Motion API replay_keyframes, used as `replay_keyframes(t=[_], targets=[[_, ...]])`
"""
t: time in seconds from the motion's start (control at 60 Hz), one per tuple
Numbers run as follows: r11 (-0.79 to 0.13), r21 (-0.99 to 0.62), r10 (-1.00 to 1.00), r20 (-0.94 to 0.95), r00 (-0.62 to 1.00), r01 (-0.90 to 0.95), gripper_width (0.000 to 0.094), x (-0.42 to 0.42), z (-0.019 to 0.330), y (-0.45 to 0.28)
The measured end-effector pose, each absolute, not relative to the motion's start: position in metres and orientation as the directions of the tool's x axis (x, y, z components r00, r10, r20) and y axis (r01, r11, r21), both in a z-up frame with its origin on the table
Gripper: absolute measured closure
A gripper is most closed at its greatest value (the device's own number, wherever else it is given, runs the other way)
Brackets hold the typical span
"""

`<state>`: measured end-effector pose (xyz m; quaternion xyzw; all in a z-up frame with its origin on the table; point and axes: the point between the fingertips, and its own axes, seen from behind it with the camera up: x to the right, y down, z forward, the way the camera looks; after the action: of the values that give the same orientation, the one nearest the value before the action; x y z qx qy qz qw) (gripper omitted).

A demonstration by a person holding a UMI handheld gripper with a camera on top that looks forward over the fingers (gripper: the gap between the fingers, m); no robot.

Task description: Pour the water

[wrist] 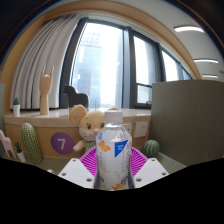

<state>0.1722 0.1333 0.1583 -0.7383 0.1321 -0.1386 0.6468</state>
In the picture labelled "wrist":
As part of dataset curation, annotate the green plant in white pot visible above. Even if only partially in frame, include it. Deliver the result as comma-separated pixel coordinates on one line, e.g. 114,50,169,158
12,96,22,118

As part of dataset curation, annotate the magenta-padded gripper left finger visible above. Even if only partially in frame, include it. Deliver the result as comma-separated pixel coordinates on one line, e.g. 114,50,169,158
57,148,98,190

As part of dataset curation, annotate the clear plastic water bottle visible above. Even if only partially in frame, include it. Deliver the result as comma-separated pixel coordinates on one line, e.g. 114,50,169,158
95,110,133,191

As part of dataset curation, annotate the wooden hand model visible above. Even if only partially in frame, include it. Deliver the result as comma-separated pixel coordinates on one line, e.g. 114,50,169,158
39,64,55,116

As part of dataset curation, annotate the beige pleated curtain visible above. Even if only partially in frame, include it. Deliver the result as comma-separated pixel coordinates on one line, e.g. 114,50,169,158
9,13,81,111

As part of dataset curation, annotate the white wall socket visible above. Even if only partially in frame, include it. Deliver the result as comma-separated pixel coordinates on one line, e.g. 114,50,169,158
134,121,149,139
122,123,133,136

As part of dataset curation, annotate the small round green cactus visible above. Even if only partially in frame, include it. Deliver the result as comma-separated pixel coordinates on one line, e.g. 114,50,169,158
141,139,161,159

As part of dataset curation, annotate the pink wooden horse figure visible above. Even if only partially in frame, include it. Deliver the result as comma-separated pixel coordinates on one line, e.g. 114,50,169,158
0,129,17,160

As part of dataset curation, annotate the round purple number sign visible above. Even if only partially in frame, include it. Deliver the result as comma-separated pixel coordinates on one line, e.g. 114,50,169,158
50,131,75,155

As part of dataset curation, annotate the tiny potted plant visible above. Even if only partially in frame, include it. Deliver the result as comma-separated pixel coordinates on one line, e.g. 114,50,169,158
13,141,27,163

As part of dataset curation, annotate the black horse figure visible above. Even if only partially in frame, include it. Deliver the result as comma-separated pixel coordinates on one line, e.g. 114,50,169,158
62,84,90,109

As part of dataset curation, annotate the dark-framed window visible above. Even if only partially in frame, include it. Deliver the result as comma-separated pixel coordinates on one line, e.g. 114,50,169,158
59,17,194,109

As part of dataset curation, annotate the tall green cactus figure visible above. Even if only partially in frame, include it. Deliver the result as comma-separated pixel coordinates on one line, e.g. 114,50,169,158
20,122,44,165

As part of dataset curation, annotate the grey-green desk partition panel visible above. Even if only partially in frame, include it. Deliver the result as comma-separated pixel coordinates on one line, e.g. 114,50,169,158
148,79,224,167

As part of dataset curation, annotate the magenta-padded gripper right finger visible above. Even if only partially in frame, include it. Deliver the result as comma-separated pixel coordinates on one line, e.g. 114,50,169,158
128,147,169,189

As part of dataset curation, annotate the cream mouse plush toy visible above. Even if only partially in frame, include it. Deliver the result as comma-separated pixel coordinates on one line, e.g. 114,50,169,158
68,104,121,154

